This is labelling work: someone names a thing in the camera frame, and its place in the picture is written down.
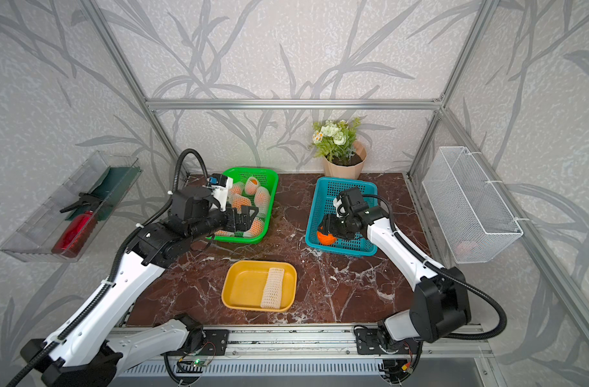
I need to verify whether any white wire mesh basket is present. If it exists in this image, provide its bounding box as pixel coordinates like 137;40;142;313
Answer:
423;147;524;264

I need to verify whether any aluminium front rail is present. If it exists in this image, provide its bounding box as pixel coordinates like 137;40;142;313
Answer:
108;323;494;361

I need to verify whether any teal plastic basket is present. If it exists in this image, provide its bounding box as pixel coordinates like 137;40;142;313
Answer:
305;176;380;256

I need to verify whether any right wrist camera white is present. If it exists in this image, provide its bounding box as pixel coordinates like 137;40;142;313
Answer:
333;193;348;218

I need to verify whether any netted orange centre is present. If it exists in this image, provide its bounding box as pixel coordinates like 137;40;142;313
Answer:
229;193;252;212

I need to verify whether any clear plastic wall bin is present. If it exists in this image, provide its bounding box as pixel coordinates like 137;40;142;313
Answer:
0;151;142;263

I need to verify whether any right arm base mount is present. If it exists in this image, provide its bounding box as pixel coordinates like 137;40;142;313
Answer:
353;324;420;356

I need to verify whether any green plastic basket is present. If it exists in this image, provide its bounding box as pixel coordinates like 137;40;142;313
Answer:
206;167;278;244

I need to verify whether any yellow plastic tray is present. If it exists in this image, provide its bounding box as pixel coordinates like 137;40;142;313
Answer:
221;261;298;313

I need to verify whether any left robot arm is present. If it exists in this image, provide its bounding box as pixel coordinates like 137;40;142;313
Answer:
8;148;260;386

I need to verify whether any red black spray bottle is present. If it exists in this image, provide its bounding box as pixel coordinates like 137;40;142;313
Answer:
51;193;103;258

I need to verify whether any potted white flower plant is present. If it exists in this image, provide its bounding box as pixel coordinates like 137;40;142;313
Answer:
312;117;367;180

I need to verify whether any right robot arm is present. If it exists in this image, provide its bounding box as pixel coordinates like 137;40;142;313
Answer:
317;188;507;343

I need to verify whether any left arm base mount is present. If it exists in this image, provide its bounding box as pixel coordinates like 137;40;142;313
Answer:
175;314;230;356

